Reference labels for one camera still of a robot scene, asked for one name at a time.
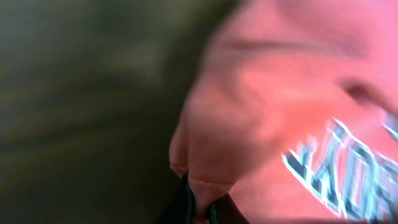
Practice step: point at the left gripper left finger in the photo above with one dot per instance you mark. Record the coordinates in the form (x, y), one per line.
(182, 208)

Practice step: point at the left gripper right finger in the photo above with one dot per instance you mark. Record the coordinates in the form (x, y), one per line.
(224, 211)

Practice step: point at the red printed t-shirt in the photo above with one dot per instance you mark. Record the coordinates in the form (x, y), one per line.
(294, 114)

